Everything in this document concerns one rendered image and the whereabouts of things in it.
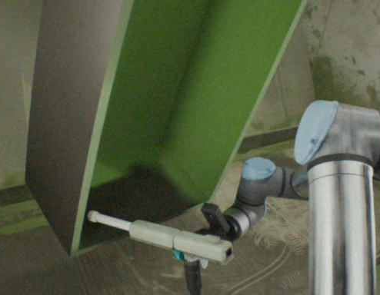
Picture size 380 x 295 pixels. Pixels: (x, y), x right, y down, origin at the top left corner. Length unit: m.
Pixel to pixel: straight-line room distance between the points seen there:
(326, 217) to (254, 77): 0.81
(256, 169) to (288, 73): 1.94
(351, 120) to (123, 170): 1.12
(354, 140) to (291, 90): 2.44
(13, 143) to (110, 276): 0.78
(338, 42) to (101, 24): 2.42
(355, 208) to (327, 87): 2.60
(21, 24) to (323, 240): 1.90
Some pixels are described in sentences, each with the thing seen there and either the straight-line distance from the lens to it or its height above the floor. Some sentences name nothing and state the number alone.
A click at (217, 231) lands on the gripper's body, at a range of 1.26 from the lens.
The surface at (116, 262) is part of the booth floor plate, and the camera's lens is 2.04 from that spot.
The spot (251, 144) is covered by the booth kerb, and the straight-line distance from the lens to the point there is 2.94.
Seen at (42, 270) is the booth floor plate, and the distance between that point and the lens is 1.99.
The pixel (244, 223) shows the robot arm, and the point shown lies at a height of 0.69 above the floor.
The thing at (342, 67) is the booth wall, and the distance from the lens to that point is 3.20.
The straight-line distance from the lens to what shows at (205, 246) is 1.12.
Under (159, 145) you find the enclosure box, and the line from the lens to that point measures 1.90.
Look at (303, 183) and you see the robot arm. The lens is 1.26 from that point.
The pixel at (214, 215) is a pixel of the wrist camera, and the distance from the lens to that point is 1.23.
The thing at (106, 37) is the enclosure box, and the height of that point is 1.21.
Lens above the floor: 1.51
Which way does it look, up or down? 31 degrees down
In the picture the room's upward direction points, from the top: 11 degrees clockwise
